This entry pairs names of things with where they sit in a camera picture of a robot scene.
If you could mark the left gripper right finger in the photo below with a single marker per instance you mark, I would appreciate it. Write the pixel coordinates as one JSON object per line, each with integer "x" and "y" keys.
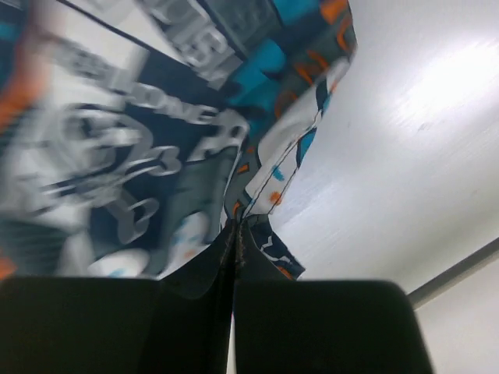
{"x": 320, "y": 326}

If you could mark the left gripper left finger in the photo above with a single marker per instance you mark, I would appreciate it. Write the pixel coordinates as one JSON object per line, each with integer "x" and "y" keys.
{"x": 180, "y": 324}

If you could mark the colourful patterned shorts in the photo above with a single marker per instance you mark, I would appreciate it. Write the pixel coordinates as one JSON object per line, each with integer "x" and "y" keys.
{"x": 132, "y": 132}

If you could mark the aluminium table edge rail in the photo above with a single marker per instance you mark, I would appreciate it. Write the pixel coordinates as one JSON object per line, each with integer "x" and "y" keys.
{"x": 454, "y": 275}

